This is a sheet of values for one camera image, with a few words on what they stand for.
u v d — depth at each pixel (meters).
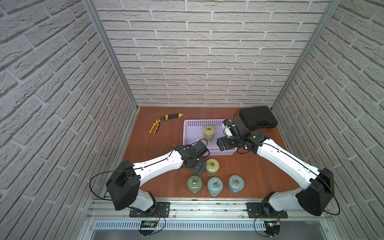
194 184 0.74
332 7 0.69
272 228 0.69
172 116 1.14
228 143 0.70
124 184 0.41
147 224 0.73
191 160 0.58
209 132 0.95
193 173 0.73
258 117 1.08
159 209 0.73
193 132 1.00
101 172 0.40
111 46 0.85
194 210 0.76
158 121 1.10
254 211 0.73
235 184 0.74
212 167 0.79
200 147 0.64
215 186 0.73
